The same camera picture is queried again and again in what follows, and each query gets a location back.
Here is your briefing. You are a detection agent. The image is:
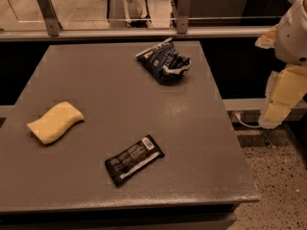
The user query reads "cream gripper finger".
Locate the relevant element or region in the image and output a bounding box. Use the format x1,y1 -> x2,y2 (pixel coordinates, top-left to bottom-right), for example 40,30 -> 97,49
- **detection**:
262,71 -> 278,110
258,102 -> 291,129

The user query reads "blue chip bag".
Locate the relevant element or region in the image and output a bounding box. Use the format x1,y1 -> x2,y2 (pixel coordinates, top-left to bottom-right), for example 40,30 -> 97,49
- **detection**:
135,37 -> 192,84

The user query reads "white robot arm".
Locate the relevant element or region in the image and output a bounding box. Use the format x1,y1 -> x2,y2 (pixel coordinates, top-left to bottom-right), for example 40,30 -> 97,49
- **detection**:
255,0 -> 307,129

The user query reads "yellow sponge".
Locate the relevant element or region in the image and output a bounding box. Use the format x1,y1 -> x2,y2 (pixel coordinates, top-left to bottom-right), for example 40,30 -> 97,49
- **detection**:
27,102 -> 84,145

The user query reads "black snack bar wrapper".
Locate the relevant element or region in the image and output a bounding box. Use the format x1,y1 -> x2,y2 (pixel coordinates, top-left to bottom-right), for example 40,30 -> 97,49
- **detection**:
105,135 -> 165,186

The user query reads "white cable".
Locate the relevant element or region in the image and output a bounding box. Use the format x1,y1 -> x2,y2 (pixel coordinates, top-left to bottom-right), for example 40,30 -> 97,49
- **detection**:
234,112 -> 262,128

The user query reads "right metal rail bracket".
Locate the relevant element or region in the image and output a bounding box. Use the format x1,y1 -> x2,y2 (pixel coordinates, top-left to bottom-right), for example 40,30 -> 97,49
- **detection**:
177,0 -> 191,35

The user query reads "metal rail bracket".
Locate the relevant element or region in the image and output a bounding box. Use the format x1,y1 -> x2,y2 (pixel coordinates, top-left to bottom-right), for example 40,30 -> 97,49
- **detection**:
177,0 -> 191,35
36,0 -> 62,36

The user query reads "left metal rail bracket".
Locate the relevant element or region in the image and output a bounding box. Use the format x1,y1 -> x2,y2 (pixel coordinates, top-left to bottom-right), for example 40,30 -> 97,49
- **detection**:
36,0 -> 62,36

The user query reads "horizontal metal rail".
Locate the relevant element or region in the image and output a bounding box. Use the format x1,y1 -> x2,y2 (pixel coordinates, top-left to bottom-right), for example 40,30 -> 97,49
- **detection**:
0,26 -> 271,42

